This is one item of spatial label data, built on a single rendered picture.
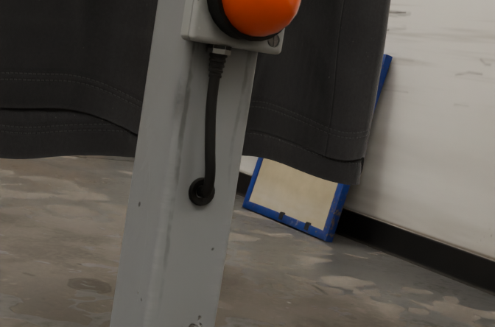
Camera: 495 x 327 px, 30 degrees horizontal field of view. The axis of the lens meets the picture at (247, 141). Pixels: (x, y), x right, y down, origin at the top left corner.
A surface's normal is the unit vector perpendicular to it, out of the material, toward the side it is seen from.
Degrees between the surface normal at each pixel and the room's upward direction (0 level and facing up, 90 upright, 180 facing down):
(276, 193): 77
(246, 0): 99
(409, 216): 90
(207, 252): 90
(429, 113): 90
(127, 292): 90
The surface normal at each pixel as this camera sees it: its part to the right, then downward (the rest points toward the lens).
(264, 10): -0.04, 0.55
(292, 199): -0.79, -0.30
